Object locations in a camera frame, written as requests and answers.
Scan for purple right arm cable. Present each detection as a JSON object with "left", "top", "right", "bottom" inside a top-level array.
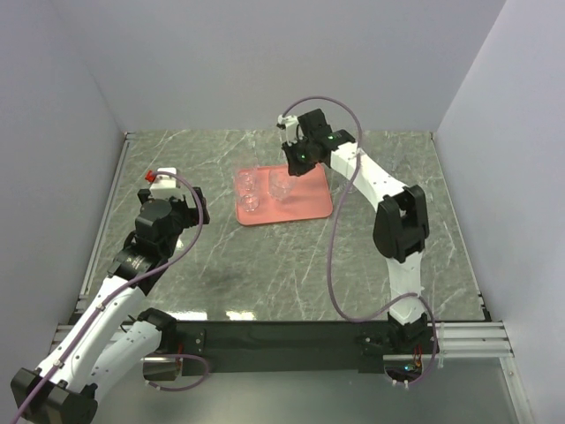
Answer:
[{"left": 282, "top": 95, "right": 441, "bottom": 392}]

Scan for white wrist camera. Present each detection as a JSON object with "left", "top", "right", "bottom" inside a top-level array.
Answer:
[
  {"left": 276, "top": 115, "right": 301, "bottom": 146},
  {"left": 145, "top": 167, "right": 182, "bottom": 201}
]

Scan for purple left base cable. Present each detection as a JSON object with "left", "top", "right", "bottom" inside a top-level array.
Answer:
[{"left": 145, "top": 352, "right": 212, "bottom": 393}]

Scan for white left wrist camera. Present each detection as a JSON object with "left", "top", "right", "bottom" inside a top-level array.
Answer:
[{"left": 145, "top": 167, "right": 182, "bottom": 201}]

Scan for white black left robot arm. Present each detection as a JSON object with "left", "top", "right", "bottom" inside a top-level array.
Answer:
[{"left": 11, "top": 186, "right": 209, "bottom": 423}]

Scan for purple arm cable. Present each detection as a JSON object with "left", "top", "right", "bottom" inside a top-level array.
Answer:
[
  {"left": 8, "top": 171, "right": 203, "bottom": 424},
  {"left": 282, "top": 95, "right": 441, "bottom": 392}
]

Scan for pink rectangular plastic tray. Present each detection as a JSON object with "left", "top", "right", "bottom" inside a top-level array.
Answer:
[{"left": 235, "top": 165, "right": 333, "bottom": 226}]

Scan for clear faceted glass tumbler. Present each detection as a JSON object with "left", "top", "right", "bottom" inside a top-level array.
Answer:
[
  {"left": 234, "top": 155, "right": 258, "bottom": 193},
  {"left": 335, "top": 176, "right": 356, "bottom": 195},
  {"left": 267, "top": 169, "right": 297, "bottom": 201},
  {"left": 237, "top": 191, "right": 260, "bottom": 212}
]

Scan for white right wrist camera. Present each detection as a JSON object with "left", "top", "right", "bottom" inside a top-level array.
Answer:
[{"left": 276, "top": 115, "right": 301, "bottom": 146}]

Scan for black front mounting beam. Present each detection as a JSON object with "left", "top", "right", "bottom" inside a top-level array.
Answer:
[{"left": 172, "top": 321, "right": 433, "bottom": 374}]

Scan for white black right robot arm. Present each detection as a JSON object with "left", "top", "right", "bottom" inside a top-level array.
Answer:
[{"left": 276, "top": 110, "right": 432, "bottom": 352}]

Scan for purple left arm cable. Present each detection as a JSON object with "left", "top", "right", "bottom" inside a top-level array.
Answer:
[{"left": 8, "top": 171, "right": 203, "bottom": 424}]

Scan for aluminium extrusion frame rail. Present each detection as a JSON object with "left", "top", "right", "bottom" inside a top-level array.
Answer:
[{"left": 43, "top": 130, "right": 136, "bottom": 424}]

